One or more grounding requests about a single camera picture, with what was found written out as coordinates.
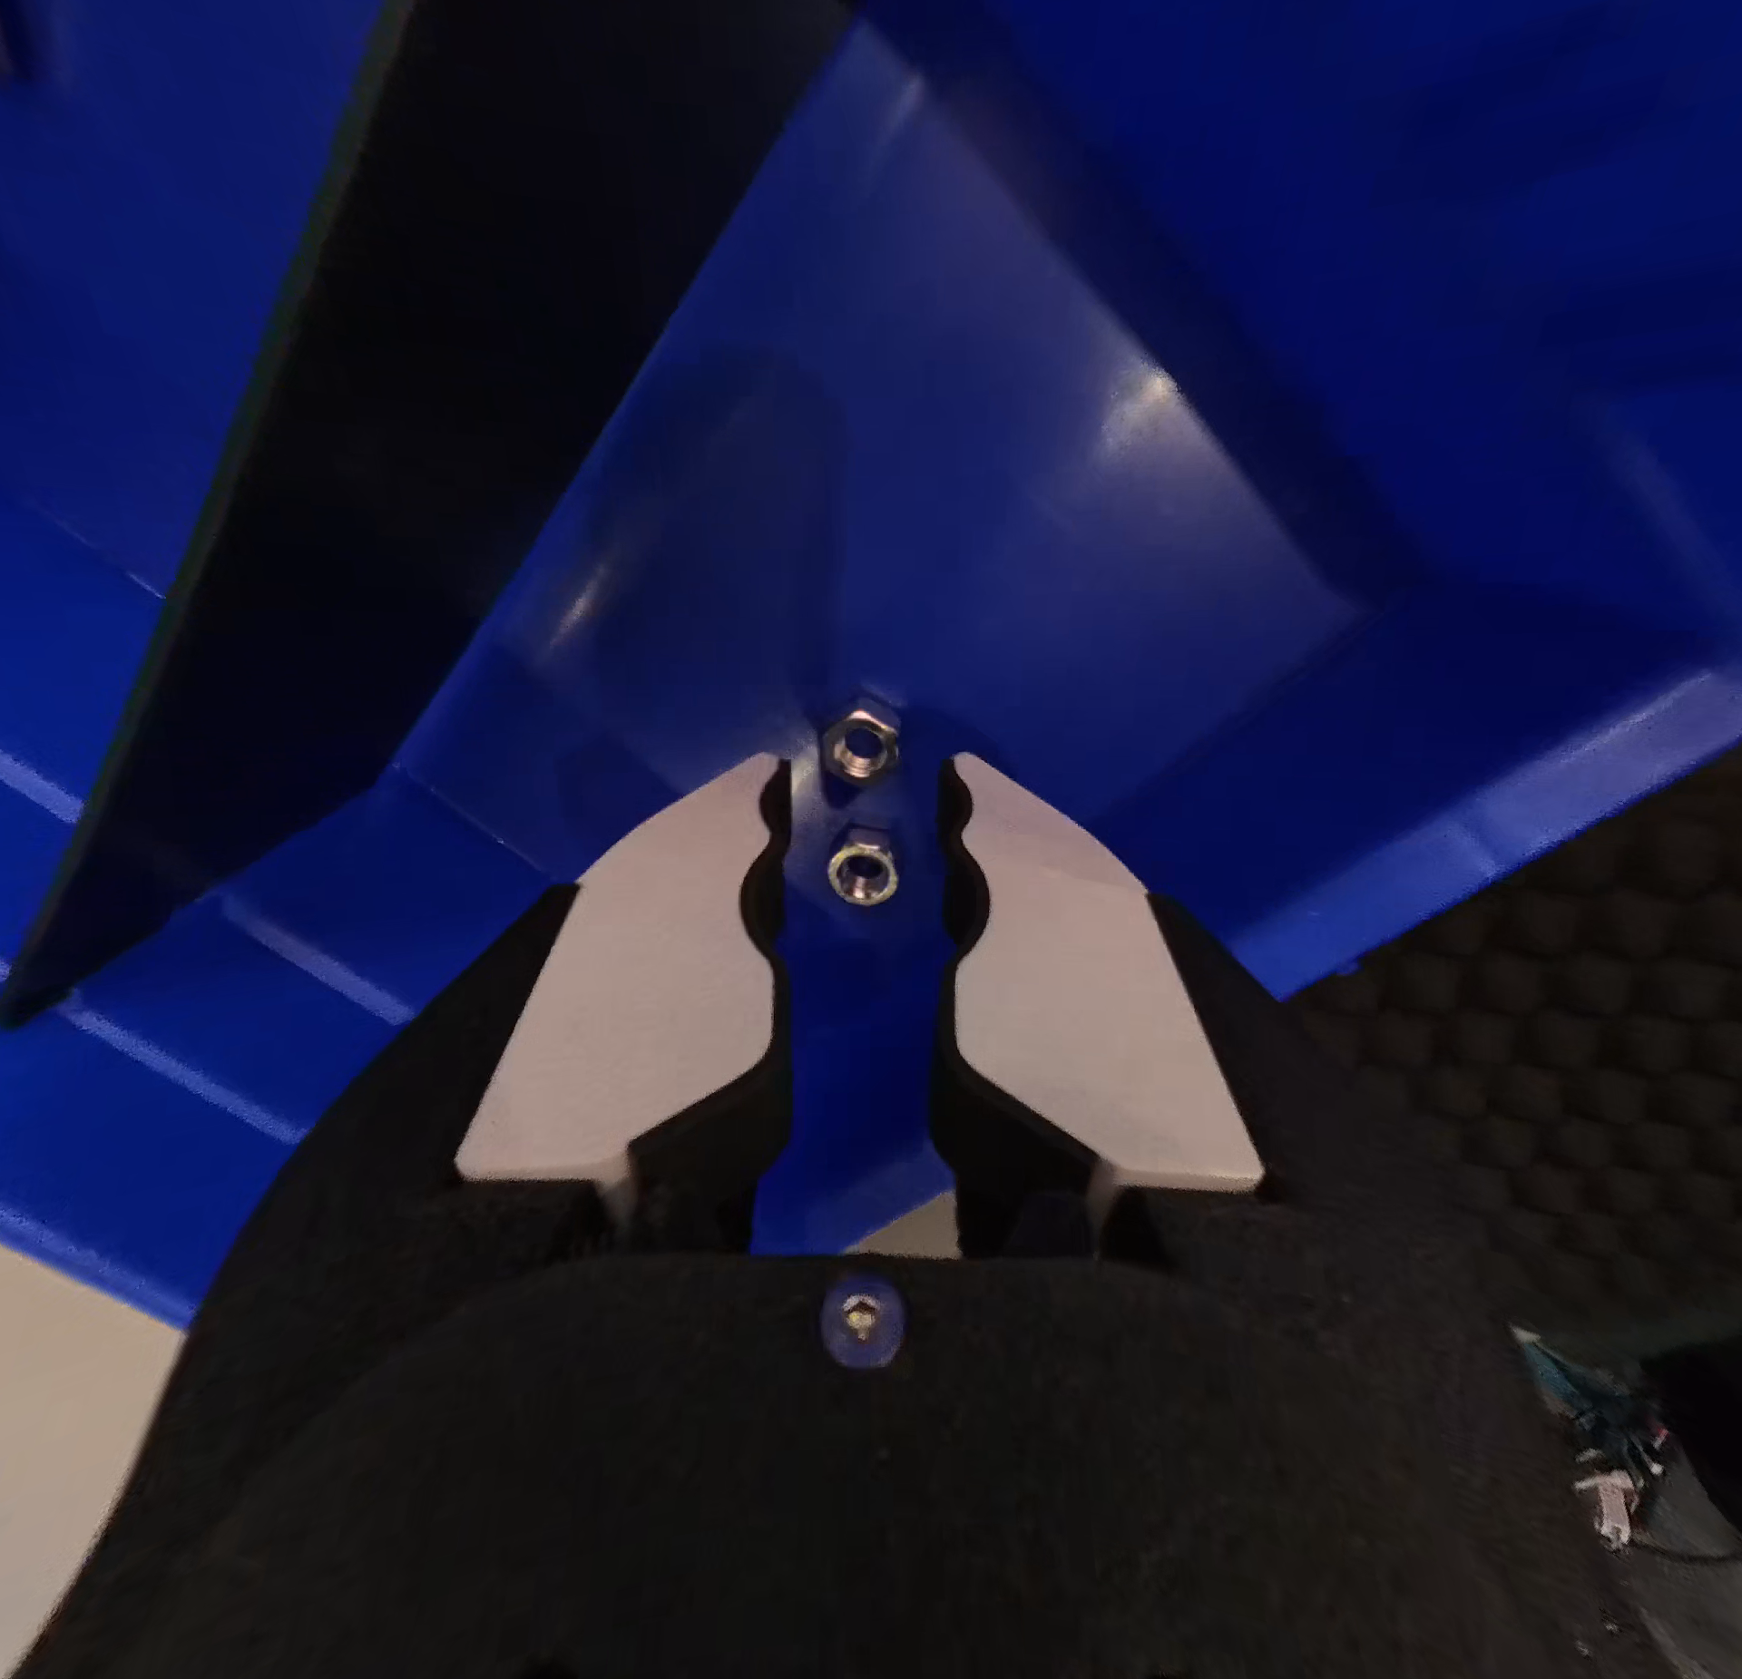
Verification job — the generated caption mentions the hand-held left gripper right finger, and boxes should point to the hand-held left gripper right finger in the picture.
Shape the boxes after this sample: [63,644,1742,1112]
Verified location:
[935,750,1272,1256]

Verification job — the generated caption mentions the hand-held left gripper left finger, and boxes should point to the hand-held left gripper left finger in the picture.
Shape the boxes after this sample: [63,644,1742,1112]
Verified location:
[454,750,796,1256]

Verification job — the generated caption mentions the silver hex nut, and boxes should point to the silver hex nut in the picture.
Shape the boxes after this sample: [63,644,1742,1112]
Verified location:
[823,826,905,917]
[823,712,905,785]

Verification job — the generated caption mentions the blue plastic parts bin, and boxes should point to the blue plastic parts bin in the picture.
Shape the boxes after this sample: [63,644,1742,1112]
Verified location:
[0,0,1742,1331]

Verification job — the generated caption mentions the black chair armrest pad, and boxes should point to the black chair armrest pad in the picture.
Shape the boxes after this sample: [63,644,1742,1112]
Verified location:
[1289,747,1742,1361]

